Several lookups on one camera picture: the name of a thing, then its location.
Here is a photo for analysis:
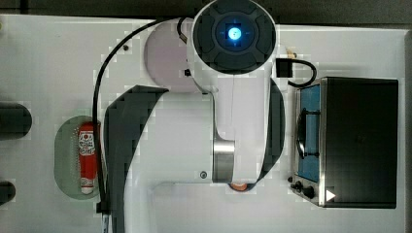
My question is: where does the grey round plate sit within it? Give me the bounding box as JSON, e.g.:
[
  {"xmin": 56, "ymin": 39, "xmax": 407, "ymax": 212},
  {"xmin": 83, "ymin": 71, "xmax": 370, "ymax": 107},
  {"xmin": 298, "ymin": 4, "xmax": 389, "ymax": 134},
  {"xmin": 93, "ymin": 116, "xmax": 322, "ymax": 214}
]
[{"xmin": 144, "ymin": 19, "xmax": 198, "ymax": 92}]

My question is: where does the orange felt fruit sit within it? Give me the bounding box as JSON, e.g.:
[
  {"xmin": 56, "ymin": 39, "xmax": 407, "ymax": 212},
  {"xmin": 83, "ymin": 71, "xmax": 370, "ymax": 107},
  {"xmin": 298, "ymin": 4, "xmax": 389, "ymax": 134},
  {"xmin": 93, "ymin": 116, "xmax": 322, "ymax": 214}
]
[{"xmin": 229, "ymin": 183, "xmax": 248, "ymax": 192}]

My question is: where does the green oval strainer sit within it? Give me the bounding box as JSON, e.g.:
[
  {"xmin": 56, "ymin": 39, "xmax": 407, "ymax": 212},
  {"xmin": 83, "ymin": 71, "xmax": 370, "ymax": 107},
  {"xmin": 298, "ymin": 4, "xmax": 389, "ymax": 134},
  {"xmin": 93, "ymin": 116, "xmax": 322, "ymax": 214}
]
[{"xmin": 53, "ymin": 116, "xmax": 99, "ymax": 200}]

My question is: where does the yellow felt banana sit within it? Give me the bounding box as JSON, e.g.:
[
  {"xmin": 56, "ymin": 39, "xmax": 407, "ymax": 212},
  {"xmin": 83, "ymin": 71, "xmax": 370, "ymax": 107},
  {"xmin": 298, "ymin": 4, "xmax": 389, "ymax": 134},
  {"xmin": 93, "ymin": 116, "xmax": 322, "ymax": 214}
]
[{"xmin": 287, "ymin": 49, "xmax": 297, "ymax": 59}]

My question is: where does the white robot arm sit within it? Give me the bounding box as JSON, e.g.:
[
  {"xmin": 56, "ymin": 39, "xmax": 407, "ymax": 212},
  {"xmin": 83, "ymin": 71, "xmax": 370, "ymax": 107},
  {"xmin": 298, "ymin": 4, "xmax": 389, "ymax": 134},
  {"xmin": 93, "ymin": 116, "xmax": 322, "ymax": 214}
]
[{"xmin": 104, "ymin": 0, "xmax": 284, "ymax": 233}]

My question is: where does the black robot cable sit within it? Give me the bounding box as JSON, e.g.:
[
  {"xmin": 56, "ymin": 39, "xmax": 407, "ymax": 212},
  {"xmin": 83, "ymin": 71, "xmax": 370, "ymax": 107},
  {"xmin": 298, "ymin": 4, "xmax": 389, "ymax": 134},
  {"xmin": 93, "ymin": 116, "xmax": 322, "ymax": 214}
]
[{"xmin": 92, "ymin": 17, "xmax": 176, "ymax": 215}]

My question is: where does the lower black cylinder post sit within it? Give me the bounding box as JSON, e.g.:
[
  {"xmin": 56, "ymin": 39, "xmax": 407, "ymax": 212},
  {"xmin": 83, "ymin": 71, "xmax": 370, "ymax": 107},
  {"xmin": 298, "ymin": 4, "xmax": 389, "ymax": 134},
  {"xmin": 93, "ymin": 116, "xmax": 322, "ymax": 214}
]
[{"xmin": 0, "ymin": 181, "xmax": 16, "ymax": 205}]

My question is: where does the black oven power cable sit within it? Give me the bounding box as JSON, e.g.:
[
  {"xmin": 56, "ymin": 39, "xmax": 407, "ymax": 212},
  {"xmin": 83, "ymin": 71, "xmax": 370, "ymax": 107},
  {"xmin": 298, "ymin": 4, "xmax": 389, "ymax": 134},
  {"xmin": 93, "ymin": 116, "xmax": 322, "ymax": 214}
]
[{"xmin": 276, "ymin": 57, "xmax": 318, "ymax": 88}]

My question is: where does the red felt ketchup bottle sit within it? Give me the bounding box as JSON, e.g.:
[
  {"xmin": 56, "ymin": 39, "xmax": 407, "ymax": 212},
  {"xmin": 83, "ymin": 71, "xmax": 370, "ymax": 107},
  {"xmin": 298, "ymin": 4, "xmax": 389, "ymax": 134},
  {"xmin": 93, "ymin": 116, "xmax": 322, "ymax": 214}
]
[{"xmin": 78, "ymin": 122, "xmax": 97, "ymax": 194}]

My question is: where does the black cylinder post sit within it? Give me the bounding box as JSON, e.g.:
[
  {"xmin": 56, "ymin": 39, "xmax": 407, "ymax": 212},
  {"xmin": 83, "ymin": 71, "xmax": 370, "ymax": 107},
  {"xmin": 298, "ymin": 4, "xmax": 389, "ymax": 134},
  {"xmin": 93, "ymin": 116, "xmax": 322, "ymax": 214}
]
[
  {"xmin": 0, "ymin": 102, "xmax": 32, "ymax": 141},
  {"xmin": 0, "ymin": 181, "xmax": 16, "ymax": 205}
]

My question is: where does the black toaster oven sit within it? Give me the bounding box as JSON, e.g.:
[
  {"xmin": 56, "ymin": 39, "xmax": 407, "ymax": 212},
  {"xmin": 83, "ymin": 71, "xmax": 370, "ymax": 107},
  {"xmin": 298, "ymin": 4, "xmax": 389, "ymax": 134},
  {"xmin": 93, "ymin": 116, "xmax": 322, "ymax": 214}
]
[{"xmin": 289, "ymin": 77, "xmax": 398, "ymax": 209}]

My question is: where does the upper black cylinder post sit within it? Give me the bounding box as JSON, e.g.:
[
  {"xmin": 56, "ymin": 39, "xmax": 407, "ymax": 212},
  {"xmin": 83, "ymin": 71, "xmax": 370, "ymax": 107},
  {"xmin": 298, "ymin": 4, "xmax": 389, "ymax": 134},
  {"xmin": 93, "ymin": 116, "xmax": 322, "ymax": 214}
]
[{"xmin": 0, "ymin": 102, "xmax": 32, "ymax": 141}]

